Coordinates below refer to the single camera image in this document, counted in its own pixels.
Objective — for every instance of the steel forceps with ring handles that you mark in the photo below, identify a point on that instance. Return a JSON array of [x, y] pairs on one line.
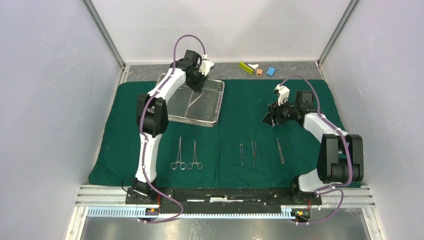
[[178, 163]]

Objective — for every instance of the pointed steel tweezers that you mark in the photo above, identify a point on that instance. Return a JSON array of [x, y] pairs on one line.
[[254, 151]]

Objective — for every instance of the white small block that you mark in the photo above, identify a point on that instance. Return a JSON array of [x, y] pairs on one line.
[[254, 67]]

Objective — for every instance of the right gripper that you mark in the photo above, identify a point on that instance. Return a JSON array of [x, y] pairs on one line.
[[274, 111]]

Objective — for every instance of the green surgical cloth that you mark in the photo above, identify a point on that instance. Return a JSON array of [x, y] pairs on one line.
[[245, 104]]

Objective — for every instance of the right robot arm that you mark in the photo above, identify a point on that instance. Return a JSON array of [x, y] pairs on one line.
[[340, 159]]

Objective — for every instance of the brown wooden cube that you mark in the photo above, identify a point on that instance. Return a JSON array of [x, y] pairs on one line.
[[259, 72]]

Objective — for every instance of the metal mesh instrument tray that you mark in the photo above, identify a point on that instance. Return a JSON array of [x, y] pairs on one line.
[[208, 105]]

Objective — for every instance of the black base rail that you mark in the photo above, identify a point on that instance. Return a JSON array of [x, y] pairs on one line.
[[221, 203]]

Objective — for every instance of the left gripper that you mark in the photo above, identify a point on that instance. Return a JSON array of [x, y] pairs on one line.
[[198, 87]]

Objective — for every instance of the yellow-green lego brick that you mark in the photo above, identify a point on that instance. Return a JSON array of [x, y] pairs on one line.
[[247, 68]]

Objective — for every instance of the blue small block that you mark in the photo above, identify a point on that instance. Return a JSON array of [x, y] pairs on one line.
[[271, 71]]

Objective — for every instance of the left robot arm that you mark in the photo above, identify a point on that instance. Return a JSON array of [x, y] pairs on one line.
[[152, 116]]

